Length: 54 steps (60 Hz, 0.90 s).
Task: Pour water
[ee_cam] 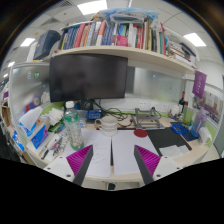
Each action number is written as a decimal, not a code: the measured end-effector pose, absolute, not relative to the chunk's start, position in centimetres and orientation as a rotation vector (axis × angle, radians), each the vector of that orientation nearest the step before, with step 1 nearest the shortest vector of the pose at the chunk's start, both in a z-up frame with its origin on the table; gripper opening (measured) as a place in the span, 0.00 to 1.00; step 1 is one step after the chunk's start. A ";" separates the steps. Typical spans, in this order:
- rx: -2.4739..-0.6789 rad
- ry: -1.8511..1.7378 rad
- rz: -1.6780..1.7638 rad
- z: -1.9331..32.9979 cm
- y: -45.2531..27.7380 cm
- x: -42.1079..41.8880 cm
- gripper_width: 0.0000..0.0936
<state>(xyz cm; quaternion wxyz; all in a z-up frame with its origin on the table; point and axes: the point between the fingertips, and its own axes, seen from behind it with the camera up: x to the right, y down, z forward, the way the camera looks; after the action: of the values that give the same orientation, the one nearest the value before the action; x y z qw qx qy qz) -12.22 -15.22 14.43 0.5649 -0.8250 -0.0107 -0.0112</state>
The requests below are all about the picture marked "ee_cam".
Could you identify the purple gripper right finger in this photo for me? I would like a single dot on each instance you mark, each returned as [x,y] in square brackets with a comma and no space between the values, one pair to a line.
[147,162]

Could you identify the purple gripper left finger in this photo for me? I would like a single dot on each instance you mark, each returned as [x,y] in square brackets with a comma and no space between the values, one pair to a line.
[79,163]

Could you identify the clear green water bottle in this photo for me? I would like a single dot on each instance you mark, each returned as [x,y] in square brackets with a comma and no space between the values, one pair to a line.
[72,123]

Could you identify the white paper sheet left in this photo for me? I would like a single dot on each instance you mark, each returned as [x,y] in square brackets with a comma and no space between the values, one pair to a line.
[100,162]

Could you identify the white paper sheet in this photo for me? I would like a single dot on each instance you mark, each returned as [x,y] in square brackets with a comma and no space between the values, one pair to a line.
[123,151]
[100,162]

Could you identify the white paper sheet right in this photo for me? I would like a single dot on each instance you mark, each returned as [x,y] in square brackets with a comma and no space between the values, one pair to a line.
[123,151]

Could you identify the black desk mat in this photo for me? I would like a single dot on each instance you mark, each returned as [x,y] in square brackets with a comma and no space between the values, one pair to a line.
[166,137]

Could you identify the white paper note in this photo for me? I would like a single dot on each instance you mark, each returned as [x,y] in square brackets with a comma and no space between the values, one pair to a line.
[174,151]

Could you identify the red round coaster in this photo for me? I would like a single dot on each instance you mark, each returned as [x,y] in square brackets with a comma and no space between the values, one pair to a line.
[140,133]

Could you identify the grey metal laptop stand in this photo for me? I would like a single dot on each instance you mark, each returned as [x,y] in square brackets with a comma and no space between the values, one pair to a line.
[148,119]

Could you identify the white ceramic mug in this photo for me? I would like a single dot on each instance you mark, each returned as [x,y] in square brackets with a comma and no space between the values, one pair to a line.
[107,125]

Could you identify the blue small box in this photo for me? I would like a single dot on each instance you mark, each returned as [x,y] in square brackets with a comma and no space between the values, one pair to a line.
[94,114]

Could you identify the blue tissue box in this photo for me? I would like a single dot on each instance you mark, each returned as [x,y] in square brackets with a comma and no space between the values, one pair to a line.
[34,126]

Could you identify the purple drinking bottle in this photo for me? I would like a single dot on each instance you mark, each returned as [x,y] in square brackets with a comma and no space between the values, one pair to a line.
[199,121]

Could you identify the dark wine bottle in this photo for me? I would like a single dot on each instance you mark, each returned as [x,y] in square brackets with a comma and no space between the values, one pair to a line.
[181,106]

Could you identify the black computer monitor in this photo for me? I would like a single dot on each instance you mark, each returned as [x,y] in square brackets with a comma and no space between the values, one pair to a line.
[87,76]

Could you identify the purple hanging banner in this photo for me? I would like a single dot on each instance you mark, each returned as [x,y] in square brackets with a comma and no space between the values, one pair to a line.
[199,84]

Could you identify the white wooden bookshelf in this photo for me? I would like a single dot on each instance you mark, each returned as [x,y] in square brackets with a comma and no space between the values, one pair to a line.
[140,56]

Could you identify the row of books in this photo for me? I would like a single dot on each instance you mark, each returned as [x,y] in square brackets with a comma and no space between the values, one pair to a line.
[147,35]

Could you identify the dark blue box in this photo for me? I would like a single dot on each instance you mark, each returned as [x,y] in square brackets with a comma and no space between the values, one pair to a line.
[45,43]

